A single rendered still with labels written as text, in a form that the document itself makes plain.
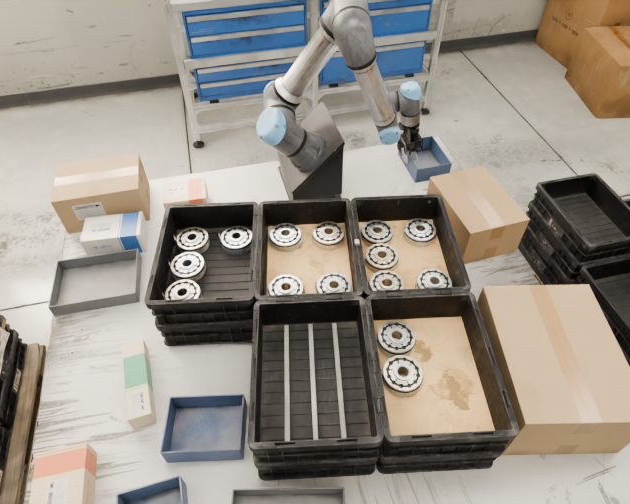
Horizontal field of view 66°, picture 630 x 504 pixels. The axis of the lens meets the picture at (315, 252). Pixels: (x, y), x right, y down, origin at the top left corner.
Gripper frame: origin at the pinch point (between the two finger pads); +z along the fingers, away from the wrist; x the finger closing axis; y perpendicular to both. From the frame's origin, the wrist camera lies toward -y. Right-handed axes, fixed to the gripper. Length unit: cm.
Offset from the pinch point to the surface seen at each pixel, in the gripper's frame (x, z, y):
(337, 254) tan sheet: -42, -14, 52
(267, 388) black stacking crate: -70, -17, 93
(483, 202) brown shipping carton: 12.3, -10.0, 42.4
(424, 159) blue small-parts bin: 8.7, 5.3, -3.5
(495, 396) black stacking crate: -16, -17, 110
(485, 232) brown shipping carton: 7, -9, 55
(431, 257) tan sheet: -13, -10, 60
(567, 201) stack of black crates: 71, 35, 14
